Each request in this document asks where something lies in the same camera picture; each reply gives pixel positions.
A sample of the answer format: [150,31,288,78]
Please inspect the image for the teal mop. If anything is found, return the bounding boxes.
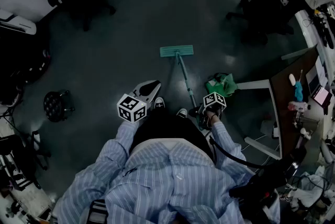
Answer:
[159,44,207,131]

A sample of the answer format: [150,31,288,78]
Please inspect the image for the blue duster brush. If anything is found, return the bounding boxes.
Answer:
[294,70,305,102]

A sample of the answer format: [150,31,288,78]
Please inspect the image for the green bag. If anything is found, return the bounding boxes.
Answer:
[205,73,239,99]

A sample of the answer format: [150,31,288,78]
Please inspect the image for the white table frame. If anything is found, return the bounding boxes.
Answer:
[235,79,284,161]

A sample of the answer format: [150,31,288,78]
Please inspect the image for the thick black cable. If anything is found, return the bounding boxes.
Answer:
[208,136,275,169]

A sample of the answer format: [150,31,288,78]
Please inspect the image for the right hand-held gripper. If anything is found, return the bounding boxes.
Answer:
[188,91,227,130]

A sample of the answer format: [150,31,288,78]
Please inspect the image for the black metal stand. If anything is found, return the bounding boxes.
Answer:
[0,130,52,192]

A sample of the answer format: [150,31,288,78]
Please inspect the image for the person's left forearm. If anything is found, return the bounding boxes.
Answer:
[98,120,143,166]

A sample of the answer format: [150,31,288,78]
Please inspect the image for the person's right forearm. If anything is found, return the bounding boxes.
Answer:
[205,109,248,169]

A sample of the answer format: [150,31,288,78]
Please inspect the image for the person's black trousers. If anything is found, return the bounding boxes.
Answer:
[132,107,214,163]

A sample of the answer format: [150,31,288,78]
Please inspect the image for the white machine housing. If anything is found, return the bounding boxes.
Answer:
[0,9,37,35]

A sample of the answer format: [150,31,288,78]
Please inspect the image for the pink packet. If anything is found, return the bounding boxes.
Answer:
[288,101,309,113]

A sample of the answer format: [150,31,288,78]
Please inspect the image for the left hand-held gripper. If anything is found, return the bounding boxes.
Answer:
[117,80,162,124]

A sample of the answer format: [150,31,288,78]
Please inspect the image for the white curved desk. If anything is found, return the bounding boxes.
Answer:
[295,8,335,69]

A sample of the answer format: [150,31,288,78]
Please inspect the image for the laptop with pink screen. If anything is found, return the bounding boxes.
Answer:
[305,67,334,115]

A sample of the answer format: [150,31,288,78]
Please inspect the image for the dark brown desk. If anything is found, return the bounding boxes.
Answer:
[271,46,335,150]

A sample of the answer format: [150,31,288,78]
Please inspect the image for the person's left black shoe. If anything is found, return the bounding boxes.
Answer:
[154,97,166,110]

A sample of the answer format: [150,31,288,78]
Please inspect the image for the black round stool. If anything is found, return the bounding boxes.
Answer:
[43,89,76,123]

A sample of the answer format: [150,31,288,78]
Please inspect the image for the black glossy device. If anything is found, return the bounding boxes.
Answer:
[229,147,307,218]

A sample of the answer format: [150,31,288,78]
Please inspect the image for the person's striped blue shirt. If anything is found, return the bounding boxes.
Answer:
[53,139,281,224]

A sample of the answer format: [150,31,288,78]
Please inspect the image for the black equipment pile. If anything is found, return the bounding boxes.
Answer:
[0,25,52,106]

